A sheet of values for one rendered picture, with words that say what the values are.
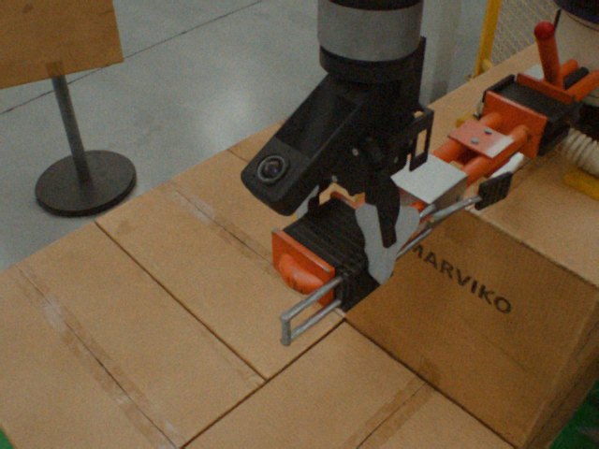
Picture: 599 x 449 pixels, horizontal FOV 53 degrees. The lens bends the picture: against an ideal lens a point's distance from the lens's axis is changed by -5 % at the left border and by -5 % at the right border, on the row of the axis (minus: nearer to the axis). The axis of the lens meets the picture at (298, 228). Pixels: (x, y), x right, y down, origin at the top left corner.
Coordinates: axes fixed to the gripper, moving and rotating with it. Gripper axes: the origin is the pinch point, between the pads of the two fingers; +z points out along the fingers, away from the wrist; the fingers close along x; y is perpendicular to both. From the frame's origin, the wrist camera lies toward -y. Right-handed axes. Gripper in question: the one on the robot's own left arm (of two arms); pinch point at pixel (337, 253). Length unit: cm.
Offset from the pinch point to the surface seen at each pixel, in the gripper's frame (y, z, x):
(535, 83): 38.6, -2.6, 1.6
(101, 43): 42, 37, 132
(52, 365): -19, 53, 51
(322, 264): -3.7, -2.3, -1.6
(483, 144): 23.2, -1.4, -0.5
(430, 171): 14.5, -1.5, 0.4
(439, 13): 165, 54, 99
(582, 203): 41.4, 12.8, -8.5
